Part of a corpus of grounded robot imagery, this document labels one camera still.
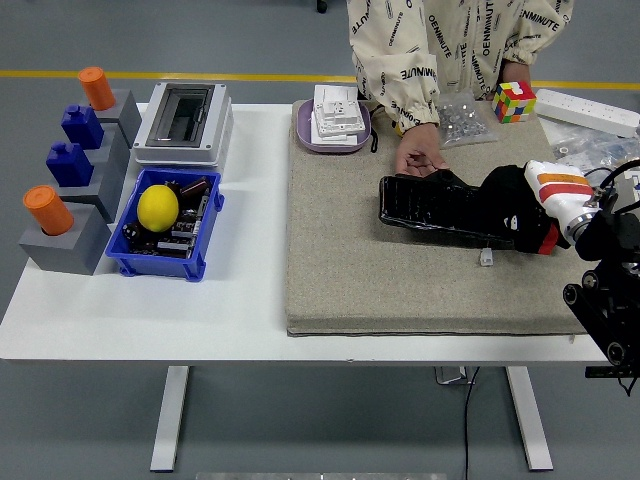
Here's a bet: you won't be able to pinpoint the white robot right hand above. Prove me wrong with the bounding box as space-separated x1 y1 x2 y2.
501 159 601 236

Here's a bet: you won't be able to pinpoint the person's right hand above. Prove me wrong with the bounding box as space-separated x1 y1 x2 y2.
393 122 450 179

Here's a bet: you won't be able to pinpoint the person's left hand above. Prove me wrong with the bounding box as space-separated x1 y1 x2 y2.
501 58 534 87

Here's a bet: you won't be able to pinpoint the black rectangular panel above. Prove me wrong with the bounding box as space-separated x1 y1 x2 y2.
378 169 519 251

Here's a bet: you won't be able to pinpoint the black table control panel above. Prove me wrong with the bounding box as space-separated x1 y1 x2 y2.
584 366 640 380

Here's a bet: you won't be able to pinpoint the multicoloured puzzle cube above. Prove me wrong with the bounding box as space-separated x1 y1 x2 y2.
492 80 538 125

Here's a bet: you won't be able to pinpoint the clear plastic parts bags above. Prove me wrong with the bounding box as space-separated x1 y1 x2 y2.
544 124 640 174

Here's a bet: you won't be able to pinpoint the clear bag of screws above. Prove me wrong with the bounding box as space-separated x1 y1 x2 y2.
434 92 501 150

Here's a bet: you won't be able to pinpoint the white circuit breaker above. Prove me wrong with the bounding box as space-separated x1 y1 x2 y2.
618 172 640 206

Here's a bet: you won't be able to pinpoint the person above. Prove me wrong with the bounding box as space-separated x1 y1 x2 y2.
345 0 576 136

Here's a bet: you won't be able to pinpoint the white power strip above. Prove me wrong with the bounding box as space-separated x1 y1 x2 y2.
534 88 640 139

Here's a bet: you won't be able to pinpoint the white socket plate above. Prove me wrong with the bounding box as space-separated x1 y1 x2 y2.
313 83 366 135

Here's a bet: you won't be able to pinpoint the purple tray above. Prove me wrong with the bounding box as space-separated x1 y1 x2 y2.
295 98 372 154

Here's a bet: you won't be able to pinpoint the grey-brown mat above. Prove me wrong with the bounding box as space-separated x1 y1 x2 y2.
284 99 604 337

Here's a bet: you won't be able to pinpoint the silver box under table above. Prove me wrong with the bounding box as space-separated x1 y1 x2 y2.
433 366 476 386

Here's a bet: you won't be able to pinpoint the white table leg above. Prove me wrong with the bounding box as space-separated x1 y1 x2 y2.
504 365 555 471
149 365 190 474

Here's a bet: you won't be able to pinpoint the brown cylindrical capacitor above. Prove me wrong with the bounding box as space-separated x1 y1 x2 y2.
178 175 211 199

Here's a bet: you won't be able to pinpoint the dark circuit board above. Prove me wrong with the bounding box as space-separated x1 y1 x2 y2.
155 209 201 257

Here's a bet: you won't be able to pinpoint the yellow lemon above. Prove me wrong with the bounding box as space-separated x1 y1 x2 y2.
136 184 180 233

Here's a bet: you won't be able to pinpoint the blue plastic bin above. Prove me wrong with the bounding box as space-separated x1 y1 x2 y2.
105 167 225 280

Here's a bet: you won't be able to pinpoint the grey base block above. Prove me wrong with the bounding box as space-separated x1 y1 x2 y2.
89 124 132 175
97 88 143 150
57 162 130 224
18 202 112 276

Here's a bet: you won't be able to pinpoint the orange cylinder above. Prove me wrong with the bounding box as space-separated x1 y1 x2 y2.
78 67 117 112
22 185 75 236

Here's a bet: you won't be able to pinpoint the blue block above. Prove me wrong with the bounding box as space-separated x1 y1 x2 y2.
45 141 95 188
60 103 105 150

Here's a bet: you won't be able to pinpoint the white switch plate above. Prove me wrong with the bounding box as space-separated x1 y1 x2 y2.
309 110 359 145

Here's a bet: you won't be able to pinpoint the grey electrical enclosure box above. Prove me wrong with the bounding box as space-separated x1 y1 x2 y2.
132 82 234 167

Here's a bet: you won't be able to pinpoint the hanging black power cable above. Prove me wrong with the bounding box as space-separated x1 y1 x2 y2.
463 366 482 480

